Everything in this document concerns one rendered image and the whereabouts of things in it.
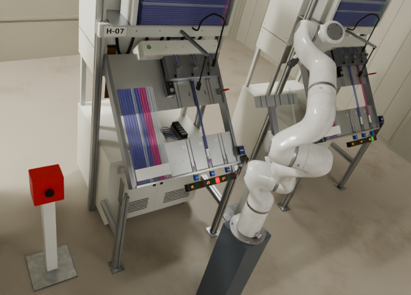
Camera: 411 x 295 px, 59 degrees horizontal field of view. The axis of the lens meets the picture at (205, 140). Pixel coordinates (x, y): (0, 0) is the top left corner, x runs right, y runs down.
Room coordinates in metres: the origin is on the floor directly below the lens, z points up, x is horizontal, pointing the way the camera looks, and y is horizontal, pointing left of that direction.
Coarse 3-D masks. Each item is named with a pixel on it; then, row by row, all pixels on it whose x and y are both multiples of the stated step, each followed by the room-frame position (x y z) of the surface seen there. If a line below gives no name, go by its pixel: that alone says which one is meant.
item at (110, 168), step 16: (80, 112) 1.97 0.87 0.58; (160, 112) 2.18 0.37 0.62; (176, 112) 2.24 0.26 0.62; (80, 128) 1.97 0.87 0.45; (112, 128) 1.85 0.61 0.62; (192, 128) 2.10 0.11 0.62; (80, 144) 1.96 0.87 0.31; (112, 144) 1.69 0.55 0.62; (128, 144) 1.74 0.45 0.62; (80, 160) 1.96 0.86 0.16; (112, 160) 1.56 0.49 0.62; (112, 176) 1.54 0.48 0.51; (192, 176) 1.93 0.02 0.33; (96, 192) 1.67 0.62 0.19; (112, 192) 1.55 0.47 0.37; (128, 192) 1.62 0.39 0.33; (144, 192) 1.70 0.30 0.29; (160, 192) 1.78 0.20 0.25; (176, 192) 1.86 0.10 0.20; (192, 192) 1.96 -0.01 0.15; (112, 208) 1.55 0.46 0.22; (128, 208) 1.63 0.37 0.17; (144, 208) 1.71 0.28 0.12; (160, 208) 1.80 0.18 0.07
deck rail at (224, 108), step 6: (222, 84) 2.01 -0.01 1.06; (222, 96) 1.96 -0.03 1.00; (222, 108) 1.94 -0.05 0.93; (228, 108) 1.93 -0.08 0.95; (222, 114) 1.93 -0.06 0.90; (228, 114) 1.90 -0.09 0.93; (228, 120) 1.88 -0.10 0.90; (228, 126) 1.86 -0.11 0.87; (234, 138) 1.82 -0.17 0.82; (234, 144) 1.79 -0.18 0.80; (234, 150) 1.78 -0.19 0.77; (240, 162) 1.74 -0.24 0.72
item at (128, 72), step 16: (112, 64) 1.68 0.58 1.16; (128, 64) 1.74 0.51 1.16; (144, 64) 1.79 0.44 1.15; (160, 64) 1.85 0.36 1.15; (128, 80) 1.68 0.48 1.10; (144, 80) 1.73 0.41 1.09; (160, 80) 1.79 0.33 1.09; (208, 80) 1.98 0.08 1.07; (160, 96) 1.73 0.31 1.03; (176, 96) 1.78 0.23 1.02; (192, 96) 1.84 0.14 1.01; (208, 96) 1.91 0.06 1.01
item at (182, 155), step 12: (228, 132) 1.83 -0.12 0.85; (168, 144) 1.56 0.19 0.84; (180, 144) 1.61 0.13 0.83; (192, 144) 1.65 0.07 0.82; (204, 144) 1.69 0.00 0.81; (216, 144) 1.73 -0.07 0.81; (228, 144) 1.78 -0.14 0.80; (168, 156) 1.52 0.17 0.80; (180, 156) 1.56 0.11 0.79; (192, 156) 1.60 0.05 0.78; (204, 156) 1.64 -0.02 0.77; (216, 156) 1.68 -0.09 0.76; (228, 156) 1.73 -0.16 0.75; (132, 168) 1.37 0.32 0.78; (180, 168) 1.51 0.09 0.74; (192, 168) 1.55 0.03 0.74; (204, 168) 1.59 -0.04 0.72
